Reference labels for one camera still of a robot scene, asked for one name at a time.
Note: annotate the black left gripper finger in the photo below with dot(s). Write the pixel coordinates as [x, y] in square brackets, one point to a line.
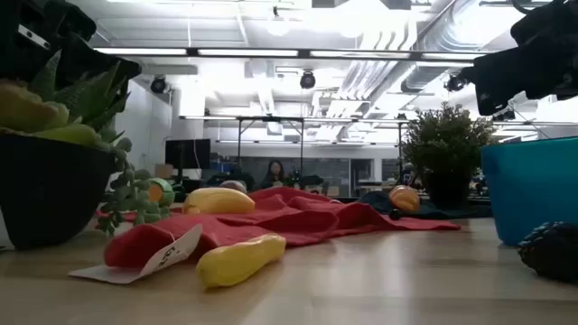
[90, 58]

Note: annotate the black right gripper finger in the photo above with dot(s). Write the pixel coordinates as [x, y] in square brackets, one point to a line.
[496, 86]

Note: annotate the orange toy onion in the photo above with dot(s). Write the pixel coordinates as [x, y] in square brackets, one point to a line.
[405, 198]

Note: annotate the green toy corn cob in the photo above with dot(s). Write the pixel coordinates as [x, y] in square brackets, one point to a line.
[161, 192]

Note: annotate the small dark round berry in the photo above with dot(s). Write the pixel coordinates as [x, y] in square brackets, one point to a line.
[395, 214]

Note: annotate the brown toy kiwi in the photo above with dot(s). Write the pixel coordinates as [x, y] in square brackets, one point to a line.
[233, 186]

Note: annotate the black background robot arm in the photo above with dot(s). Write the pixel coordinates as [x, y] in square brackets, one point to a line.
[311, 180]

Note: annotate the black ceiling spotlight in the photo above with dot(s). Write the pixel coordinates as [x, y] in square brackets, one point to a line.
[308, 80]
[158, 84]
[455, 83]

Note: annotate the bushy green potted plant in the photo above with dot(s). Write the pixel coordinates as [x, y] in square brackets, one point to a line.
[447, 144]

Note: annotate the teal plastic tub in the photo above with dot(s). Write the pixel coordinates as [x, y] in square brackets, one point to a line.
[533, 189]

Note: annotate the brown cardboard box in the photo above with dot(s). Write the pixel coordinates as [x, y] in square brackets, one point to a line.
[162, 170]

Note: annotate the black computer monitor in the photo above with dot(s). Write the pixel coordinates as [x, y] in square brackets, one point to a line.
[187, 153]

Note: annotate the succulent plant in black pot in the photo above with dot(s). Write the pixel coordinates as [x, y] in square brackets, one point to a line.
[45, 189]

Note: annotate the navy blue cloth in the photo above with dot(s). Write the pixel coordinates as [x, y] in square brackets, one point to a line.
[375, 203]

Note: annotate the black toy blackberry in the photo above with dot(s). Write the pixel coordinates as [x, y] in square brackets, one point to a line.
[553, 250]

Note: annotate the round white pendant lamp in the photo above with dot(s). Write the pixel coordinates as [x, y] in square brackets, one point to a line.
[277, 25]

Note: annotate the yellow toy banana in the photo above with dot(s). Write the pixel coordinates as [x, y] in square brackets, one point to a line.
[219, 201]

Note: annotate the long ceiling light bar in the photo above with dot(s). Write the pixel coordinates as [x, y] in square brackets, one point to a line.
[289, 52]

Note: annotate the white cloth label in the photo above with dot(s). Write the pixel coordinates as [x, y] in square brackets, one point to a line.
[168, 258]

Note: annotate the person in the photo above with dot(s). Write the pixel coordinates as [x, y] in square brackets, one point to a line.
[274, 173]

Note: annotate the red cloth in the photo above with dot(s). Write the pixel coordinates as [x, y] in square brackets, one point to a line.
[293, 216]

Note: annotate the yellow toy squash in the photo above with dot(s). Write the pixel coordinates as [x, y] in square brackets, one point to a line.
[239, 262]

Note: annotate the silver ventilation duct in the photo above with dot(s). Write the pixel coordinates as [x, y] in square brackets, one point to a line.
[420, 79]

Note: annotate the black background workstation frame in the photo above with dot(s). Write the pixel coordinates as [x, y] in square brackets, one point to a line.
[271, 119]

